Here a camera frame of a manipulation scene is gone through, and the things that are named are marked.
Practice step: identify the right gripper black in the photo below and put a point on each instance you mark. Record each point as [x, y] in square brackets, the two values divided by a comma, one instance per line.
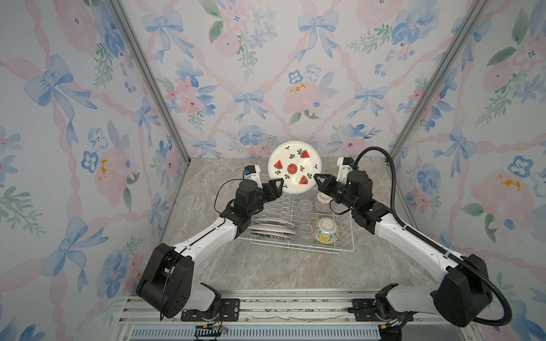
[328, 185]

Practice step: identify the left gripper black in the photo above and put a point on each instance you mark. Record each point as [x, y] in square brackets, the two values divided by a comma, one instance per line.
[269, 186]

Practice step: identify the white plate watermelon pattern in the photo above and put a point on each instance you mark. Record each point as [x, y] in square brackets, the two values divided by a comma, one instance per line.
[296, 163]

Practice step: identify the white wire dish rack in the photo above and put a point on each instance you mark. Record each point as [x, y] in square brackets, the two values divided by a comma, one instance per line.
[286, 208]

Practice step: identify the white plate dark rim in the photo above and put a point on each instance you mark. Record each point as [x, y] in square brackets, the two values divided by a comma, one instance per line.
[276, 221]

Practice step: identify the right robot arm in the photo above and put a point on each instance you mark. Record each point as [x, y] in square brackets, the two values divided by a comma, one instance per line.
[458, 293]

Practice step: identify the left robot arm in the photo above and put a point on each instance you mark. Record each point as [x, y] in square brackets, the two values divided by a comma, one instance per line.
[167, 281]

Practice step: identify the clear glass back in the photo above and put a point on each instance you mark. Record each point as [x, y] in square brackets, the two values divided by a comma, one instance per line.
[305, 205]

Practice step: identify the clear glass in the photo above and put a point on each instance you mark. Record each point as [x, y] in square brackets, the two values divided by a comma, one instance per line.
[305, 205]
[307, 231]

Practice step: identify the white plate blue rim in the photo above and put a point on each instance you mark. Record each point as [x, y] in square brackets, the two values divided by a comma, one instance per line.
[284, 234]

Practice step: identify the yellow blue patterned bowl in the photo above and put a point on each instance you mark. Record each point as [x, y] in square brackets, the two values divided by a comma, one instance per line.
[325, 230]

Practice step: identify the clear glass front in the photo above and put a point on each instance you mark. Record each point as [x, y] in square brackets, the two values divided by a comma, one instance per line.
[307, 231]

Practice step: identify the left corner aluminium profile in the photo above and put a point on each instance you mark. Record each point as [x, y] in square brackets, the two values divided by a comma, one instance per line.
[128, 34]

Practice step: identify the corner aluminium profile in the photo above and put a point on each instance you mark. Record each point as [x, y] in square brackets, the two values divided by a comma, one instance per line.
[128, 34]
[454, 49]

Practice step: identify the right corner aluminium profile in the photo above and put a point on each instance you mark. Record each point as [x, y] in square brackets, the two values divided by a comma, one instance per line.
[454, 49]

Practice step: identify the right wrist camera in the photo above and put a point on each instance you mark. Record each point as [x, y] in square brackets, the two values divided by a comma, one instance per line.
[345, 166]

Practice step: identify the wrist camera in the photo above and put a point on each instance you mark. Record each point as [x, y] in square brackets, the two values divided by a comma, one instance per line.
[345, 166]
[252, 172]

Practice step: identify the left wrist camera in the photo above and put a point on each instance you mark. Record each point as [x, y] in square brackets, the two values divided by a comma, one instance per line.
[252, 172]

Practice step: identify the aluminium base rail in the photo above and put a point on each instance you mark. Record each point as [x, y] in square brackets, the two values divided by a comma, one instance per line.
[300, 314]

